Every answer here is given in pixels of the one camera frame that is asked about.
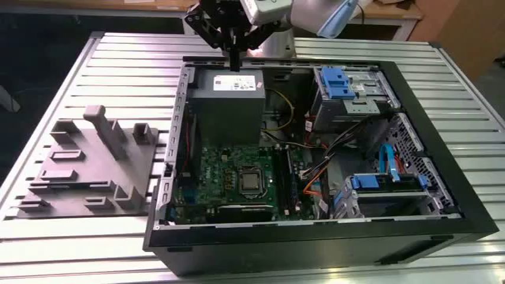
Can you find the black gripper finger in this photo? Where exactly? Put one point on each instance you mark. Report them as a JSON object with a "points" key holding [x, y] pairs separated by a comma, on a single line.
{"points": [[202, 25], [254, 37]]}

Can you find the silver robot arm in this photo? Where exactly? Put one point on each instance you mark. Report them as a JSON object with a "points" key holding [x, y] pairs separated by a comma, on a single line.
{"points": [[308, 14]]}

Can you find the black RAM slot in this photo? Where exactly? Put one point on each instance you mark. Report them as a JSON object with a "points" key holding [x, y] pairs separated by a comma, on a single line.
{"points": [[277, 177]]}

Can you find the grey power supply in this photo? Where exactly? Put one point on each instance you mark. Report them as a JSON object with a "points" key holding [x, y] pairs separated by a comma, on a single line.
{"points": [[224, 118]]}

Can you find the metal drive cage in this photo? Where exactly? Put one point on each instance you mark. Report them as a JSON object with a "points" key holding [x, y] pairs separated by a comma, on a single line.
{"points": [[334, 114]]}

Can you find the green motherboard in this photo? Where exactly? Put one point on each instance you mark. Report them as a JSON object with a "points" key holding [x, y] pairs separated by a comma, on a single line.
{"points": [[213, 165]]}

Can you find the CPU socket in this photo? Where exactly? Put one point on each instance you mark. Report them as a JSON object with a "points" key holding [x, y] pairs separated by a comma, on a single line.
{"points": [[250, 170]]}

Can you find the silver CPU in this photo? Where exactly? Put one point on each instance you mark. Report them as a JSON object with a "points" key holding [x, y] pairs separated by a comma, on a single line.
{"points": [[250, 182]]}

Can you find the brown wooden cabinet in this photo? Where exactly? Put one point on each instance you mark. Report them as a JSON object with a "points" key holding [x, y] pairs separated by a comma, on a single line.
{"points": [[465, 29]]}

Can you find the grey parts rack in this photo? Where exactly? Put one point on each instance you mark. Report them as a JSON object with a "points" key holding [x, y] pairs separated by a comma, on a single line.
{"points": [[98, 165]]}

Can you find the blue disk carrier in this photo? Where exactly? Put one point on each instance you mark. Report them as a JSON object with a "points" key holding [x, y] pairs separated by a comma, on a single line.
{"points": [[365, 182]]}

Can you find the black graphics card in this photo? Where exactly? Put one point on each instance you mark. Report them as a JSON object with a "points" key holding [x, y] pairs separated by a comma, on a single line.
{"points": [[244, 211]]}

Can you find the metal disk bay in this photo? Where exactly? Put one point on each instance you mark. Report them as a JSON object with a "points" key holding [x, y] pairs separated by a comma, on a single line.
{"points": [[350, 204]]}

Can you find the black PC case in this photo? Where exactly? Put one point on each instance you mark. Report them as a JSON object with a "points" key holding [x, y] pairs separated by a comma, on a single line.
{"points": [[316, 251]]}

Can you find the blue plastic drive bracket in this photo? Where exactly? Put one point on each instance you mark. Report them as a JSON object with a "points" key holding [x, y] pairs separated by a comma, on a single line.
{"points": [[334, 88]]}

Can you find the wooden desk white frame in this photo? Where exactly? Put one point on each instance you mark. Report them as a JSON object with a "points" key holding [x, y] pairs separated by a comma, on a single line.
{"points": [[394, 13]]}

